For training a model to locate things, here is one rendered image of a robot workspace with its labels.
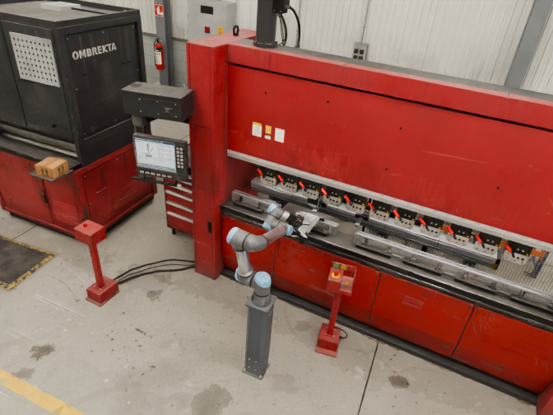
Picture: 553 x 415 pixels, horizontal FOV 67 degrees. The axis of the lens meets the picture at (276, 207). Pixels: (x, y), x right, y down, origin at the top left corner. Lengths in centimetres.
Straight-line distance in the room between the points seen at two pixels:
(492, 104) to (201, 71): 207
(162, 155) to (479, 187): 240
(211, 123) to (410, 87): 156
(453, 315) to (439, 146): 138
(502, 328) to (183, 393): 248
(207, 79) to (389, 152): 149
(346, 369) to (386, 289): 75
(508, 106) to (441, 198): 76
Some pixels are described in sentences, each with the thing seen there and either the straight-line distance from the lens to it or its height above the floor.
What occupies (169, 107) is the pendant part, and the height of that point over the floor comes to 186.
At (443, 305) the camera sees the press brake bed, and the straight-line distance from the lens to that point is 366.
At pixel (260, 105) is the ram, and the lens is 348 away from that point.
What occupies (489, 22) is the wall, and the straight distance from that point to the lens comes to 716.
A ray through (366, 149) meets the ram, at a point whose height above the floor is 173.
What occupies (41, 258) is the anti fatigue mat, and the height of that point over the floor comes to 1.
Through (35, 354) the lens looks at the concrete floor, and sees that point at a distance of 414.
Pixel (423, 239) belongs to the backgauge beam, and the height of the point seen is 95.
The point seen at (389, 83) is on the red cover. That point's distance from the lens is 305.
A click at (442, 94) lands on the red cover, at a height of 224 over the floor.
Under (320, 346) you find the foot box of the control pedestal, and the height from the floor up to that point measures 3.
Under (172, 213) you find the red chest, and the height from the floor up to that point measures 35.
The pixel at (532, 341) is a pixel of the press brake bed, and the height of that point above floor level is 63.
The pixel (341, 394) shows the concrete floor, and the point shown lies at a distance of 369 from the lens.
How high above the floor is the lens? 300
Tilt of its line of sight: 32 degrees down
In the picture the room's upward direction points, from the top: 5 degrees clockwise
